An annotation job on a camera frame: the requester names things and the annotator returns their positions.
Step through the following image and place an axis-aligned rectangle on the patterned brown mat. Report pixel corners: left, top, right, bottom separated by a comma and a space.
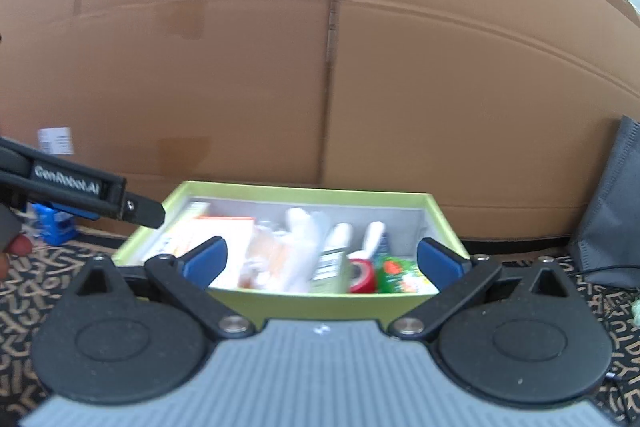
0, 227, 640, 427

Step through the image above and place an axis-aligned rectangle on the white bottle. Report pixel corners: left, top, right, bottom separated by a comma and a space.
311, 222, 355, 294

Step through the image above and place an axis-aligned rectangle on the grey fabric bag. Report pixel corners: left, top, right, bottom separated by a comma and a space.
569, 115, 640, 291

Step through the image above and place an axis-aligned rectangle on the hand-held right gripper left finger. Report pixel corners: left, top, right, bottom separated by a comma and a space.
65, 236, 256, 342

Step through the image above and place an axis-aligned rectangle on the white label sticker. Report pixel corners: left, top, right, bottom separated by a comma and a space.
37, 127, 76, 156

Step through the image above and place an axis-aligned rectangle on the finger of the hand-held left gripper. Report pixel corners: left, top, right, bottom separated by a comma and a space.
122, 193, 167, 228

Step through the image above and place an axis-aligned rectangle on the orange white packet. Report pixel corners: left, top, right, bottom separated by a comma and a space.
170, 215, 257, 290

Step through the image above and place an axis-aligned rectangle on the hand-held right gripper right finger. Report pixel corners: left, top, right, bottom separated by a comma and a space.
390, 237, 581, 342

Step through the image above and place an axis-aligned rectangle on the person's left hand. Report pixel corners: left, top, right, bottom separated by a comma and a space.
0, 203, 34, 279

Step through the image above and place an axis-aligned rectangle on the red tape roll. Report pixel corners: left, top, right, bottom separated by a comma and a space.
347, 258, 377, 294

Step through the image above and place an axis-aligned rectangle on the green storage box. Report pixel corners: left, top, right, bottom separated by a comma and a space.
112, 180, 472, 334

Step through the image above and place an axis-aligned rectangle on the large cardboard box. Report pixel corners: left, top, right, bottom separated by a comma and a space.
0, 0, 640, 244

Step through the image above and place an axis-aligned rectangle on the clear plastic bag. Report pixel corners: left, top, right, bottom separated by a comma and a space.
245, 206, 333, 294

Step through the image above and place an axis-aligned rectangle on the blue snack packet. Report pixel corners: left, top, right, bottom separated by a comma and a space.
29, 202, 78, 244

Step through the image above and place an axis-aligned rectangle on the white blue tube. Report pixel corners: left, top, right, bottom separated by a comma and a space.
350, 221, 392, 262

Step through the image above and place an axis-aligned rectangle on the green printed packet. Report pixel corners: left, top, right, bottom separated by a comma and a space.
374, 255, 440, 295

